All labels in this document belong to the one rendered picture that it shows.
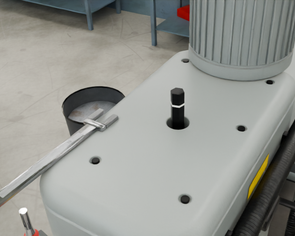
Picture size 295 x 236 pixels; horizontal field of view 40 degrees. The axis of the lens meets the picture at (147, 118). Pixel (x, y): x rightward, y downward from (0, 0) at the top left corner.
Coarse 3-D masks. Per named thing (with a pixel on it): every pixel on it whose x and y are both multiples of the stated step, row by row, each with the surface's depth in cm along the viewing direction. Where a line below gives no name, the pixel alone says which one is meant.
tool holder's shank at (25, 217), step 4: (24, 208) 122; (20, 212) 121; (24, 212) 121; (24, 216) 121; (28, 216) 122; (24, 220) 122; (28, 220) 123; (24, 224) 124; (28, 224) 123; (28, 228) 124; (32, 228) 126; (28, 232) 125; (32, 232) 126
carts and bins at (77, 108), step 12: (72, 96) 307; (84, 96) 314; (96, 96) 317; (108, 96) 316; (120, 96) 307; (72, 108) 310; (84, 108) 311; (96, 108) 311; (108, 108) 310; (72, 120) 279; (96, 120) 298; (72, 132) 291
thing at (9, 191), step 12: (84, 120) 64; (108, 120) 64; (84, 132) 62; (60, 144) 60; (72, 144) 59; (48, 156) 57; (60, 156) 58; (36, 168) 56; (48, 168) 56; (24, 180) 54; (0, 192) 52; (12, 192) 52; (0, 204) 51
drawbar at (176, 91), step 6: (174, 90) 60; (180, 90) 60; (174, 96) 60; (180, 96) 60; (174, 102) 60; (180, 102) 60; (174, 108) 61; (180, 108) 61; (174, 114) 62; (180, 114) 62; (174, 120) 62; (180, 120) 62; (174, 126) 63; (180, 126) 63
